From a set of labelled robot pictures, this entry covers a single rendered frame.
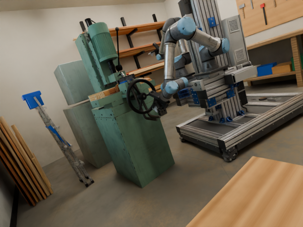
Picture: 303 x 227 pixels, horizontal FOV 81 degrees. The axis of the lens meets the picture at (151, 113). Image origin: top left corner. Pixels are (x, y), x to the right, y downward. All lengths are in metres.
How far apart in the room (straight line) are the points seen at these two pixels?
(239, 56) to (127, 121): 1.32
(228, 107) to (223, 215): 1.57
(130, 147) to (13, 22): 3.20
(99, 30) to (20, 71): 2.41
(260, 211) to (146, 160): 1.26
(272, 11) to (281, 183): 3.85
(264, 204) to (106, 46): 1.52
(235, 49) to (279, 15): 2.27
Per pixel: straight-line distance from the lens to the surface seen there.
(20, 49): 3.99
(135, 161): 1.67
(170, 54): 1.38
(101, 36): 1.72
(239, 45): 2.15
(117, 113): 1.54
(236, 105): 2.14
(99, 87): 1.89
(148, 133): 1.70
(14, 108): 3.82
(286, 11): 4.26
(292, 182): 0.71
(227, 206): 0.63
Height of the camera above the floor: 0.96
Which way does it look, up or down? 12 degrees down
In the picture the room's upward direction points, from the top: 19 degrees counter-clockwise
